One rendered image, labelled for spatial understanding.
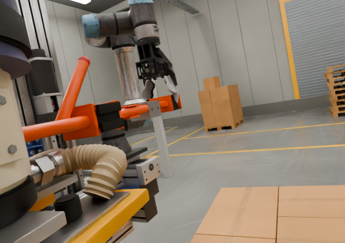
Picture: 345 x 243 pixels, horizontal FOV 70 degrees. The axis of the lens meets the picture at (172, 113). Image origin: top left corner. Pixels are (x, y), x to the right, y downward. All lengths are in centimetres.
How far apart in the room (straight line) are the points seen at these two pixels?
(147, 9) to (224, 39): 993
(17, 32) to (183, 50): 1111
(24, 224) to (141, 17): 65
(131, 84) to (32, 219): 101
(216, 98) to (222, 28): 381
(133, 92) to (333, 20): 924
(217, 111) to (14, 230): 773
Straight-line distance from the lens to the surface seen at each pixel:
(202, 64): 1094
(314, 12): 1017
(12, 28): 31
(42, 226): 27
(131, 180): 119
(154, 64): 75
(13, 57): 30
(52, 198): 50
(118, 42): 126
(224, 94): 778
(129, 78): 125
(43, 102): 114
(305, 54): 998
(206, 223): 150
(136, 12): 81
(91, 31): 88
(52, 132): 40
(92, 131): 46
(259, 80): 1026
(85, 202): 37
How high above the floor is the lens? 126
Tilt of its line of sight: 3 degrees down
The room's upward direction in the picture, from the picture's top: 11 degrees counter-clockwise
